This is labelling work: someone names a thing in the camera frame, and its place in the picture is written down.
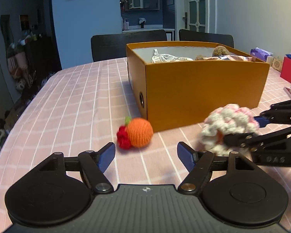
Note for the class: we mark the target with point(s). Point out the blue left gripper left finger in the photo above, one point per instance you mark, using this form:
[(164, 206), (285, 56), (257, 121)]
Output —
[(105, 156)]

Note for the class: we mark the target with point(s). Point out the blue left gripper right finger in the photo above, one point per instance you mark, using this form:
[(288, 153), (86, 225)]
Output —
[(187, 155)]

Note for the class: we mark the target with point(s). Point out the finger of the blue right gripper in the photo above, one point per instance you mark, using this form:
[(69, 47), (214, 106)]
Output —
[(262, 121), (238, 139)]

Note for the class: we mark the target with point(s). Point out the pink white crochet item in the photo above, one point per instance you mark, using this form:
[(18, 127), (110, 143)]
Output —
[(230, 119)]

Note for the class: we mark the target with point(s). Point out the orange crochet fruit toy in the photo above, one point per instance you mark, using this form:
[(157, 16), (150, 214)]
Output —
[(135, 133)]

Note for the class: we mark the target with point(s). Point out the brown plush toy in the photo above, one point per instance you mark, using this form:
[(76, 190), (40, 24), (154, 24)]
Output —
[(217, 52)]

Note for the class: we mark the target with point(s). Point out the white drawstring pouch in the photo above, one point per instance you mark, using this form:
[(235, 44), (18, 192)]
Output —
[(167, 58)]

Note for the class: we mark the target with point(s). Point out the small beige speaker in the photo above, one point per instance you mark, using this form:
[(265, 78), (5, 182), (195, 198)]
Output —
[(277, 64)]

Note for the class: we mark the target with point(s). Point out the red box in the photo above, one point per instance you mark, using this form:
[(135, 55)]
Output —
[(286, 69)]

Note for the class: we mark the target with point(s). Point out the orange cardboard box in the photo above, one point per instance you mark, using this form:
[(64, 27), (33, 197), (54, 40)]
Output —
[(176, 94)]

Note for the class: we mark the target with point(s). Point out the purple tissue pack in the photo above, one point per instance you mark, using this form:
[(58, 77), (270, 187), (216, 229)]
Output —
[(261, 54)]

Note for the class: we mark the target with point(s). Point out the black chair right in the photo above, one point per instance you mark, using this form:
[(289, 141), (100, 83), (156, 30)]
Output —
[(189, 35)]

